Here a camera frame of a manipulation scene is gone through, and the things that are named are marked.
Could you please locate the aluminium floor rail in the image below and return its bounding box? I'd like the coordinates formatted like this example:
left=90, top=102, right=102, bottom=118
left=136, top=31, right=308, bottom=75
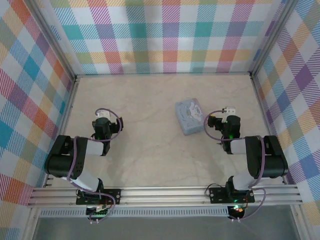
left=249, top=72, right=290, bottom=186
left=74, top=71, right=253, bottom=78
left=42, top=74, right=81, bottom=188

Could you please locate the long aluminium mounting rail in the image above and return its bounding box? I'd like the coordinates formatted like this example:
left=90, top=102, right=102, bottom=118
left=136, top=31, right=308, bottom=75
left=26, top=184, right=305, bottom=208

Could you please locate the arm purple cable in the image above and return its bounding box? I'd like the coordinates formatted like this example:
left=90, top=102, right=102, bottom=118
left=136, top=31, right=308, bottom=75
left=66, top=107, right=125, bottom=225
left=204, top=112, right=267, bottom=222

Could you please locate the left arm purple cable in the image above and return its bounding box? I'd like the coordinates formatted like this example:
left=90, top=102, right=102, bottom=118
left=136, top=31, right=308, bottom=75
left=66, top=107, right=125, bottom=225

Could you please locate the short aluminium frame post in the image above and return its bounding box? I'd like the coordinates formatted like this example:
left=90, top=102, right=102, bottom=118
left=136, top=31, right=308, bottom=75
left=289, top=203, right=308, bottom=240
left=21, top=207, right=42, bottom=240

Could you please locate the controller circuit board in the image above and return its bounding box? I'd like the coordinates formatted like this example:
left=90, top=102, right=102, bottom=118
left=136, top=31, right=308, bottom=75
left=227, top=204, right=246, bottom=219
left=85, top=204, right=112, bottom=218

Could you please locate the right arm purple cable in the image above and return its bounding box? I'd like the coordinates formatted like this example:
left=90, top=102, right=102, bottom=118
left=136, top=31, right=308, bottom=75
left=204, top=112, right=267, bottom=222

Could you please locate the grey slotted cable duct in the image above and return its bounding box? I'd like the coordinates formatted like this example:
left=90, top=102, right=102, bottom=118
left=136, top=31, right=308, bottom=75
left=39, top=208, right=230, bottom=218

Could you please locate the blue cartoon tin box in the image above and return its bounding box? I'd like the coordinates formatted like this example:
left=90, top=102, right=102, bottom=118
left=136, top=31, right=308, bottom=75
left=174, top=97, right=206, bottom=136

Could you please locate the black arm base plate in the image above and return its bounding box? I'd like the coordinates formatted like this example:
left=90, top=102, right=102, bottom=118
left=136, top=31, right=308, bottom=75
left=75, top=188, right=122, bottom=206
left=208, top=186, right=256, bottom=204

